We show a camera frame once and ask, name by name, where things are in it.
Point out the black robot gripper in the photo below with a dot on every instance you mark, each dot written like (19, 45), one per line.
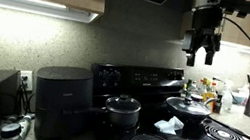
(202, 34)

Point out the white tissue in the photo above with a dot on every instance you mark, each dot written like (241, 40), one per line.
(169, 126)

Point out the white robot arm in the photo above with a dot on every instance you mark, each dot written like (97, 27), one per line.
(205, 3)

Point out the black stove control panel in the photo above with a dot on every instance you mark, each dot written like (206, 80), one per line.
(136, 80)

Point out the yellow oil bottle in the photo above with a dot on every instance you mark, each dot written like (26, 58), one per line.
(211, 93)

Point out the black frying pan glass lid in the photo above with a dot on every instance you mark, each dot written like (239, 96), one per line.
(187, 108)

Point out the dark small sauce bottle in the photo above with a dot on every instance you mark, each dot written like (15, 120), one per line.
(218, 104)

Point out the clear spray bottle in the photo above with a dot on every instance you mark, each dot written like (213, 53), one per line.
(227, 97)

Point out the black electric stove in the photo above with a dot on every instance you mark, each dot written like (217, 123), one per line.
(185, 137)

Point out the small black saucepan with lid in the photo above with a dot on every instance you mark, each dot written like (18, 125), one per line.
(121, 111)

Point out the black air fryer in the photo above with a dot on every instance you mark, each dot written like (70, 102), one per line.
(63, 95)

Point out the black lid plastic bottle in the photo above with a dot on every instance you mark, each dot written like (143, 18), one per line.
(10, 132)

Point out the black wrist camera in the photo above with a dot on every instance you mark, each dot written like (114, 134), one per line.
(242, 7)

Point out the white wall outlet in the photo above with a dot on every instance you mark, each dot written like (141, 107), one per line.
(27, 76)

